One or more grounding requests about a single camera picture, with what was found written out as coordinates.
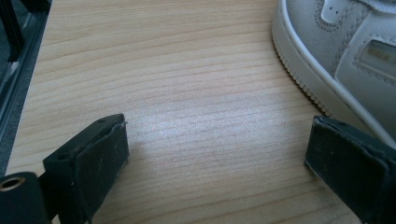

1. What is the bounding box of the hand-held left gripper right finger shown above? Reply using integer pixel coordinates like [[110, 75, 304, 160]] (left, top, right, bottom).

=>
[[304, 115, 396, 224]]

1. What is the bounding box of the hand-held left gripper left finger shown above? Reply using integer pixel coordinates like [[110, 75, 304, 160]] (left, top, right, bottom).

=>
[[42, 113, 130, 224]]

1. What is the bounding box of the white and grey sneaker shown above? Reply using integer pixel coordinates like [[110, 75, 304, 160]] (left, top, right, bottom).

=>
[[271, 0, 396, 147]]

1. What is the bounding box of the aluminium floor rail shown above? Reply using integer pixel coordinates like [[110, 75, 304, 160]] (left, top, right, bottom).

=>
[[0, 0, 53, 176]]

